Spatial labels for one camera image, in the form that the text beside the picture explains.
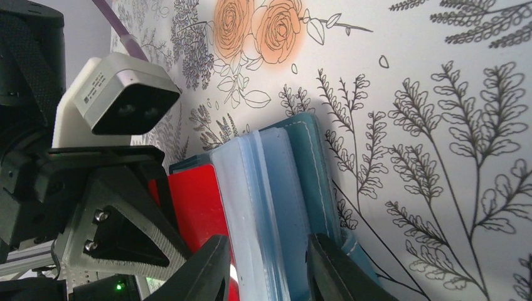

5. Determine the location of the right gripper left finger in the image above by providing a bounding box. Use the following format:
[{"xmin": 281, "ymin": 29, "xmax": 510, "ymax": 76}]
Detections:
[{"xmin": 146, "ymin": 235, "xmax": 230, "ymax": 300}]

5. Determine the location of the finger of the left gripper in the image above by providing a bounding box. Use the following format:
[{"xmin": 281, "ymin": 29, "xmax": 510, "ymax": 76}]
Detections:
[{"xmin": 54, "ymin": 164, "xmax": 193, "ymax": 280}]

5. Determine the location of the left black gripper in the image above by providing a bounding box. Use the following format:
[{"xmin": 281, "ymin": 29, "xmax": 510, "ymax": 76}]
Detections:
[{"xmin": 0, "ymin": 0, "xmax": 167, "ymax": 301}]

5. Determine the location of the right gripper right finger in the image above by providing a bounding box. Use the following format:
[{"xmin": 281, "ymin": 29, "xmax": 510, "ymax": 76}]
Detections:
[{"xmin": 306, "ymin": 233, "xmax": 396, "ymax": 301}]

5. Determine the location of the red card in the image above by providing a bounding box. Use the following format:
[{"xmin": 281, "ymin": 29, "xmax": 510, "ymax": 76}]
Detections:
[{"xmin": 149, "ymin": 165, "xmax": 240, "ymax": 300}]

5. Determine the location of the teal card holder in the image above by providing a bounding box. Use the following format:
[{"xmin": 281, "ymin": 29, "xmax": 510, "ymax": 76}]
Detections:
[{"xmin": 169, "ymin": 112, "xmax": 381, "ymax": 300}]

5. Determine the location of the floral table mat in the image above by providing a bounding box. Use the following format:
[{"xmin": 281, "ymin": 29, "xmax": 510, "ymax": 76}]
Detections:
[{"xmin": 112, "ymin": 1, "xmax": 531, "ymax": 300}]

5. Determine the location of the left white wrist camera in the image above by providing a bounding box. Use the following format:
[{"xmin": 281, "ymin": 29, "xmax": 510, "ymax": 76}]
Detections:
[{"xmin": 51, "ymin": 52, "xmax": 181, "ymax": 149}]

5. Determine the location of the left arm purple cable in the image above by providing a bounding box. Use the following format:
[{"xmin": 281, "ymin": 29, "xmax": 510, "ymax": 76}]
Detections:
[{"xmin": 91, "ymin": 0, "xmax": 151, "ymax": 63}]

